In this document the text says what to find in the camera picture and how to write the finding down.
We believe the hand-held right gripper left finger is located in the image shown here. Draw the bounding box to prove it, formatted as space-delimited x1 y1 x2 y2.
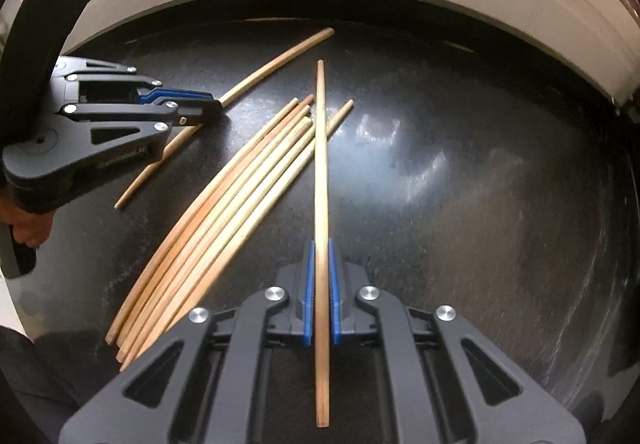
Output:
59 239 317 444

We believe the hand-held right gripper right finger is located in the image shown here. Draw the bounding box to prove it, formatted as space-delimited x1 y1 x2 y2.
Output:
329 243 587 444

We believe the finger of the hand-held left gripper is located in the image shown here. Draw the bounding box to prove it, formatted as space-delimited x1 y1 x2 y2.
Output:
52 56 223 114
59 100 224 147

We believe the pile of wooden chopsticks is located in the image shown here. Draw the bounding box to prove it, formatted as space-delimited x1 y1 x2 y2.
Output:
105 93 355 373

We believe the person's left hand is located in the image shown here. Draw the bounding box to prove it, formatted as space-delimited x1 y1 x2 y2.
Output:
7 210 55 249

